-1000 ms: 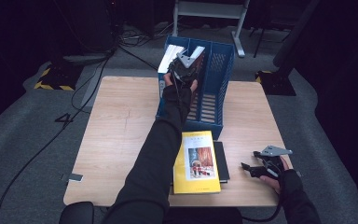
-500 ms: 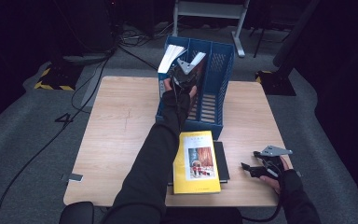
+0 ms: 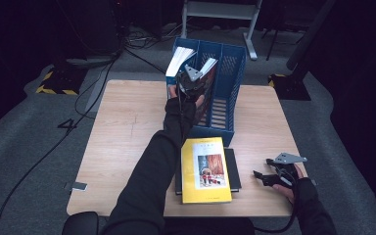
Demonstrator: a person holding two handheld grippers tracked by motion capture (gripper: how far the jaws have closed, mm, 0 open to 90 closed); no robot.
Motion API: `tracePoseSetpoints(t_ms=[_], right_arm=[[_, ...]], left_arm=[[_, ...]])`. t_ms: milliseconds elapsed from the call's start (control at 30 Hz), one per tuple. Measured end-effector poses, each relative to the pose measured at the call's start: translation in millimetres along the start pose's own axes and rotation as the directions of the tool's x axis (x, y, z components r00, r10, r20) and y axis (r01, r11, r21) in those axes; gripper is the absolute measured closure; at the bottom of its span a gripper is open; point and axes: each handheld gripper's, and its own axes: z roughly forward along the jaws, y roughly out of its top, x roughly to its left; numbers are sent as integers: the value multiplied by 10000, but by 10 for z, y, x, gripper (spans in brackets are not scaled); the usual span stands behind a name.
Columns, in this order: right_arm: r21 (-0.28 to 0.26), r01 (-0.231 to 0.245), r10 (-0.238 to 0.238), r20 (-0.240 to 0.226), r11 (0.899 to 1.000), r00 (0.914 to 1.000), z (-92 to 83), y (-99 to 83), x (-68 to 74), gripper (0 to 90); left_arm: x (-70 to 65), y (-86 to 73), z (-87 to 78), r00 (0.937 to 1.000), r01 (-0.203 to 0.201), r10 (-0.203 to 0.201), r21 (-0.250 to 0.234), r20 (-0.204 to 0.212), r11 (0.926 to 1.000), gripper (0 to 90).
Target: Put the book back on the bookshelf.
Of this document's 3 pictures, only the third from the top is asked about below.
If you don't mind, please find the long black floor cable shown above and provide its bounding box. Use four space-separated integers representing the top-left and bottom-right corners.
0 58 117 235

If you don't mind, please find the blue plastic file rack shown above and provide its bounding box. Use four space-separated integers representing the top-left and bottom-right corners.
163 36 248 148

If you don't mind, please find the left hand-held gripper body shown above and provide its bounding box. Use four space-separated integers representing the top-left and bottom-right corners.
175 64 207 101

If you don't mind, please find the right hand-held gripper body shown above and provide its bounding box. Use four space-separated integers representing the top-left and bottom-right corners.
270 152 308 189

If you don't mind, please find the white metal stand frame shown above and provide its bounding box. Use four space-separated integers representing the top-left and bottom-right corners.
180 0 262 62

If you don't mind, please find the black yellow striped stand base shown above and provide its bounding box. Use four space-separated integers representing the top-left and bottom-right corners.
34 67 79 96

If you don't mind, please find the thick blue book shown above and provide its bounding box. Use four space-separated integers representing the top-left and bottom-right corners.
164 46 197 99

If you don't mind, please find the grey metal beam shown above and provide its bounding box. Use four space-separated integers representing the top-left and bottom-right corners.
84 67 116 114

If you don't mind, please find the person's right hand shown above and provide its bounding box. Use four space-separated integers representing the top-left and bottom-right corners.
270 165 312 206

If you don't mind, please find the black slanted pole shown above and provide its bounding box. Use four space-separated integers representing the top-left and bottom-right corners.
286 0 337 71

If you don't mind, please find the colourful illustrated book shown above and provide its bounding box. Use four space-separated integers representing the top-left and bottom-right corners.
192 57 219 126

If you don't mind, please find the black hardcover book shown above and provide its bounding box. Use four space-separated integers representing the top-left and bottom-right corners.
174 148 243 196

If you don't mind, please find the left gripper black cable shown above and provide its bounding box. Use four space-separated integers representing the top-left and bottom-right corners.
175 92 188 145

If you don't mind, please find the black chair part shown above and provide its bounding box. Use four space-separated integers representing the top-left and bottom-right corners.
62 211 100 235

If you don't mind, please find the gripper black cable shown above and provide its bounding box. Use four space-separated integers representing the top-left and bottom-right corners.
253 195 300 234
175 92 188 145

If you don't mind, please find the person's left hand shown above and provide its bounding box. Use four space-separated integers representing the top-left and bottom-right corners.
164 85 206 131

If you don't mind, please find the tangle of floor cables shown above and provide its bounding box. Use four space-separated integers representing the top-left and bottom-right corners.
123 25 184 50

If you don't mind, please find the yellow book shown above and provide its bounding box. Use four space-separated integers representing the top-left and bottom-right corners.
180 136 233 205

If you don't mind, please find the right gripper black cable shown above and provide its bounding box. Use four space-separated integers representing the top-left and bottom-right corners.
253 195 300 234

